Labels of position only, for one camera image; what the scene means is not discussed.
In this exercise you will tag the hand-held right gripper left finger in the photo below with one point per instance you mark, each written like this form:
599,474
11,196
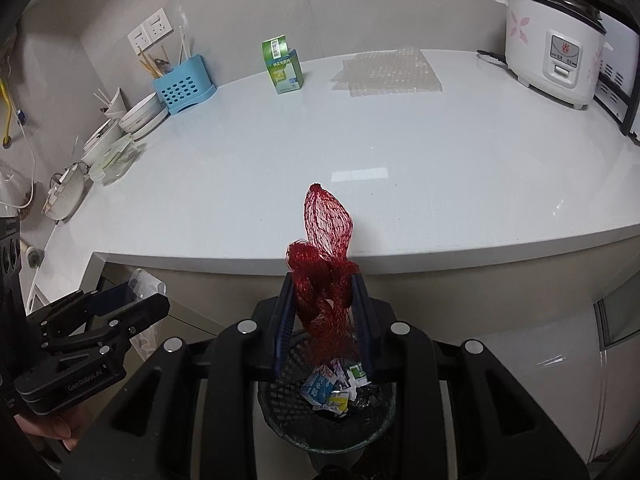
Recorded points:
285,310

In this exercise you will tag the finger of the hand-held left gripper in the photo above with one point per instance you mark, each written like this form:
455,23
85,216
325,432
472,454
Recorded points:
145,312
107,300

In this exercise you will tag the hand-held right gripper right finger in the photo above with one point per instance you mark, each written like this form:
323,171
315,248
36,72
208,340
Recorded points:
362,315

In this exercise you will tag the clear zip bag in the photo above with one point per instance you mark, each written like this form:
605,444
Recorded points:
147,282

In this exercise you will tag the blue white milk carton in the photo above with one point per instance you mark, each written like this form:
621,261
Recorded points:
317,390

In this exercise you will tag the yellow snack bag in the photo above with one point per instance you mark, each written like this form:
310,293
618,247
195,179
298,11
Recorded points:
337,402

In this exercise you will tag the red mesh net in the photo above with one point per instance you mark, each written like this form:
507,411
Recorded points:
327,220

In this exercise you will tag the black mesh trash bin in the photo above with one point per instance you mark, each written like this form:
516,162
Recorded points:
285,410

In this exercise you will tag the person's left hand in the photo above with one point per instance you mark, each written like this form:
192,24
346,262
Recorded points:
55,425

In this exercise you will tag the crumpled green white wrapper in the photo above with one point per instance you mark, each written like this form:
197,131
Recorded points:
357,372

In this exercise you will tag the clear container green lid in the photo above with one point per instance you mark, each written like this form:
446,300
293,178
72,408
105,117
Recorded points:
115,160

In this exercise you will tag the stacked white plates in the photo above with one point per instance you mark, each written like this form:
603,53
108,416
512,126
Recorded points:
102,140

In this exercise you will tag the stacked white bowls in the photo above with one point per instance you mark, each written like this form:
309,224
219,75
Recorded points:
142,115

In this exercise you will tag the white paper cup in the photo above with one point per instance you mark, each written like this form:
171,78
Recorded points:
114,105

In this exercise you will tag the blue utensil holder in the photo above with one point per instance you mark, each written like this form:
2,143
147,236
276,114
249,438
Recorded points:
182,85

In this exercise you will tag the wooden chopsticks bundle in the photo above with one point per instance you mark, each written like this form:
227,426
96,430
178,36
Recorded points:
147,66

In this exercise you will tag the green white medicine box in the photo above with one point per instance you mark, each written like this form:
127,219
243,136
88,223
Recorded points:
282,67

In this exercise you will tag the metal spoon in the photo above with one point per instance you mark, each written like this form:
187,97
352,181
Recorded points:
164,64

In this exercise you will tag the bubble wrap sheet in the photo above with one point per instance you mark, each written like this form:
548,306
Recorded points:
387,72

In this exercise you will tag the white plastic utensils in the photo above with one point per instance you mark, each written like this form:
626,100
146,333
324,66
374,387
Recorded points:
184,40

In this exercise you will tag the white flowered rice cooker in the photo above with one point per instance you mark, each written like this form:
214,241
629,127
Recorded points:
550,45

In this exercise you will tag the black framed toaster oven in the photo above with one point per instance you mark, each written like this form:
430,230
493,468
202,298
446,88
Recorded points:
620,85

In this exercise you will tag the white wall outlet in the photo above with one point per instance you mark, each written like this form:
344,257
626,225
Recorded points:
156,22
139,37

